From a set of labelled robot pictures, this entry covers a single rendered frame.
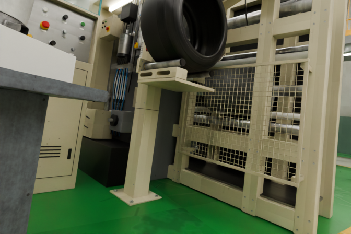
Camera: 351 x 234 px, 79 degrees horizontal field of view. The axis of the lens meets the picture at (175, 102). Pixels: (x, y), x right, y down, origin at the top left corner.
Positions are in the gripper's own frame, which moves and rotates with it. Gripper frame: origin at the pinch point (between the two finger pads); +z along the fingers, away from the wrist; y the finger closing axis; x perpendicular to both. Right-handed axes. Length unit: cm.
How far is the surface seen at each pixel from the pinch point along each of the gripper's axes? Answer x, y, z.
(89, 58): 27, 66, -3
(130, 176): 112, 31, 3
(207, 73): 44, -10, 42
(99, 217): 118, 14, -29
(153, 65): 36.9, 11.8, 14.9
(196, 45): 21, 15, 62
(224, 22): 10, -13, 60
